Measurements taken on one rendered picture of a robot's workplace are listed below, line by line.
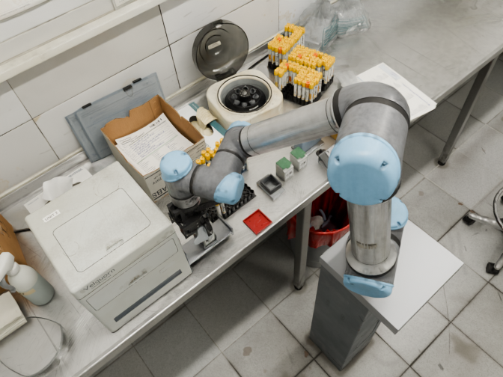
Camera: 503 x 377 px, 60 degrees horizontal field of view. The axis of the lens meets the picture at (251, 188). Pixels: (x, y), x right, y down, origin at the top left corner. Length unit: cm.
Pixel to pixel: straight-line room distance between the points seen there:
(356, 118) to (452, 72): 125
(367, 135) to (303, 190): 77
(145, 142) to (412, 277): 98
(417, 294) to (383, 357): 92
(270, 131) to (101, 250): 49
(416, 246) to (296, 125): 61
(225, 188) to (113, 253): 31
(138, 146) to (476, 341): 172
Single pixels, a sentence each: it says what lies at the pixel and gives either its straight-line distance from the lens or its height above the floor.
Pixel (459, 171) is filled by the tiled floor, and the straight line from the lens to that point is 281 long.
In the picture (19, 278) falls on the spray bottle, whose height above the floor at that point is 103.
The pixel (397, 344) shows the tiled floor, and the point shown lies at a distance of 223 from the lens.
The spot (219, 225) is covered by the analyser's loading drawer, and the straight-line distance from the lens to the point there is 137.
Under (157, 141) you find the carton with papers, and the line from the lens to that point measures 159.
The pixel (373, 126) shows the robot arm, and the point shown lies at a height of 155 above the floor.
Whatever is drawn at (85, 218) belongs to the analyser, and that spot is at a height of 117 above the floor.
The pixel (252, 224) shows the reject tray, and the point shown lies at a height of 88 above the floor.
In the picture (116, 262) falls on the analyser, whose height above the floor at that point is 117.
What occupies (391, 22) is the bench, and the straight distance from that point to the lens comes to 219.
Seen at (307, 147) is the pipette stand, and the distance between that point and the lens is 155.
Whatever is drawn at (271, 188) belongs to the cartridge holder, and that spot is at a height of 89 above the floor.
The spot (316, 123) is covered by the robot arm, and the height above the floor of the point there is 144.
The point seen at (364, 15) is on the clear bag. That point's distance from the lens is 209.
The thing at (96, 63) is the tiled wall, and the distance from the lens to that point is 154.
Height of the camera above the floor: 209
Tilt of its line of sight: 55 degrees down
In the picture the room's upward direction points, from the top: 6 degrees counter-clockwise
